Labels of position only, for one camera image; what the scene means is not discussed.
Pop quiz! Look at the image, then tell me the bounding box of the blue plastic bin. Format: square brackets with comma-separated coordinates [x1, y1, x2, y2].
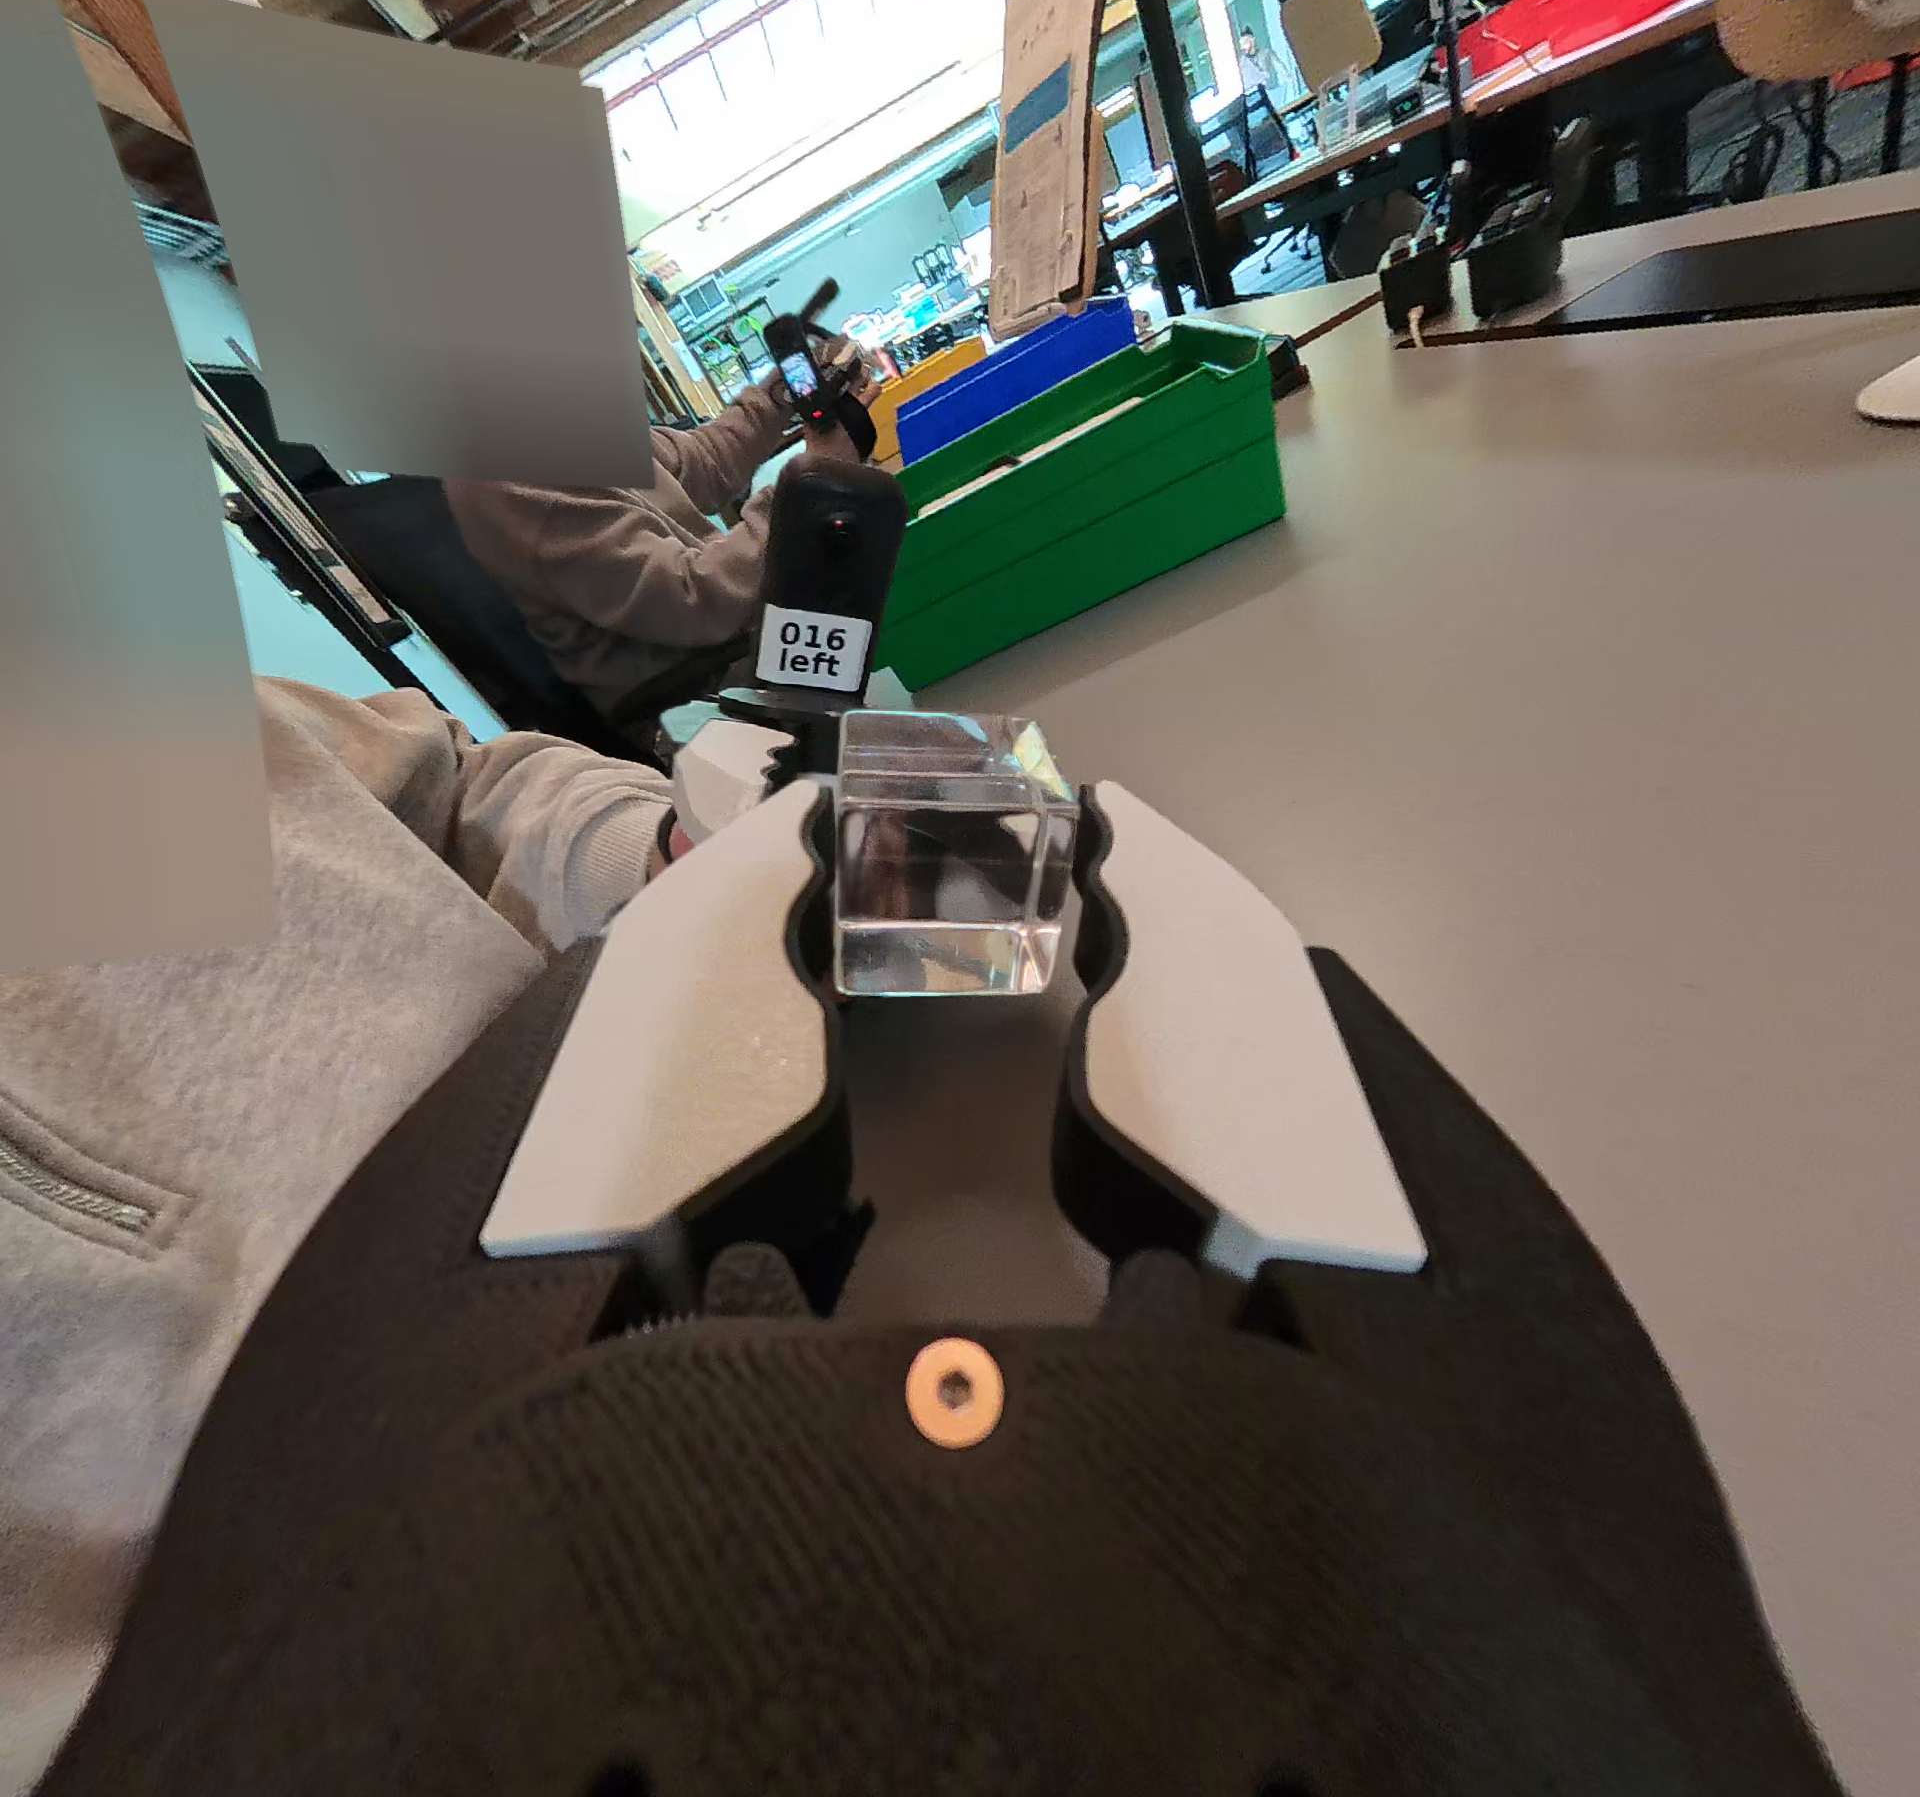
[895, 297, 1137, 467]

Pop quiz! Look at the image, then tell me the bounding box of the person's left forearm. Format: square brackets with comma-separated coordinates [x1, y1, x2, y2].
[255, 680, 678, 951]

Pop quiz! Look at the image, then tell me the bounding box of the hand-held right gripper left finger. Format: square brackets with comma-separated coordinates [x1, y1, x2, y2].
[478, 778, 857, 1270]

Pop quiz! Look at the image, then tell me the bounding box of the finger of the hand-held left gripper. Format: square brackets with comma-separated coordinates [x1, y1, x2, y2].
[669, 720, 785, 861]

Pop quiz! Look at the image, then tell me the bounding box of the yellow plastic bin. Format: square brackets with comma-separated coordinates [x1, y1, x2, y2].
[866, 343, 991, 467]

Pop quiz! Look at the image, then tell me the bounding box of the black office chair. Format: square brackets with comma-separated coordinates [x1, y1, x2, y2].
[187, 358, 603, 764]

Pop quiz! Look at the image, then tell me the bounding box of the clear acrylic cube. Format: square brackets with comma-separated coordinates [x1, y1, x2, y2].
[829, 709, 1085, 1001]

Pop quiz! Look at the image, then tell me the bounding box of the person's grey sweatshirt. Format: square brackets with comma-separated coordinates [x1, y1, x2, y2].
[0, 838, 603, 1790]

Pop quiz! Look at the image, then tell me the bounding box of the green plastic bin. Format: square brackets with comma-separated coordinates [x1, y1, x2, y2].
[866, 320, 1293, 697]

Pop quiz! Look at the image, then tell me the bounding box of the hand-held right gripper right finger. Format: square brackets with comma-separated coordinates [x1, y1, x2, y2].
[1054, 778, 1430, 1284]

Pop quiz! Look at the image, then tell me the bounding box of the black floor lamp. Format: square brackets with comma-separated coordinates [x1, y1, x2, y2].
[1108, 0, 1241, 314]

